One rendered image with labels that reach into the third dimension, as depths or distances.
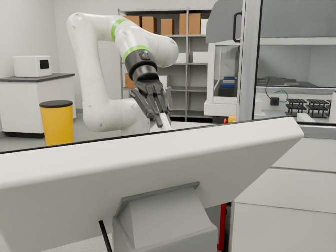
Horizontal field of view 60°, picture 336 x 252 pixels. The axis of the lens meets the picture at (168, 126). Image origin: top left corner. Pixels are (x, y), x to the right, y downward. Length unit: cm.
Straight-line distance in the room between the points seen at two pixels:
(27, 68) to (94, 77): 378
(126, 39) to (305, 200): 78
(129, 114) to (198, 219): 76
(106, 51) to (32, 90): 199
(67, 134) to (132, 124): 278
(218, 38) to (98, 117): 137
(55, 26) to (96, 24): 520
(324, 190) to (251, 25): 58
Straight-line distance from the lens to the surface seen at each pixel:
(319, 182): 108
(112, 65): 606
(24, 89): 474
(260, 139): 52
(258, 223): 113
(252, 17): 96
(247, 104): 97
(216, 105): 234
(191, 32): 525
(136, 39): 95
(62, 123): 391
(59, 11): 653
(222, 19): 231
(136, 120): 124
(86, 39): 130
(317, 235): 117
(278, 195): 108
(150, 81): 87
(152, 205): 51
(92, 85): 123
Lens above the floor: 132
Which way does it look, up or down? 15 degrees down
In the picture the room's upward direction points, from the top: straight up
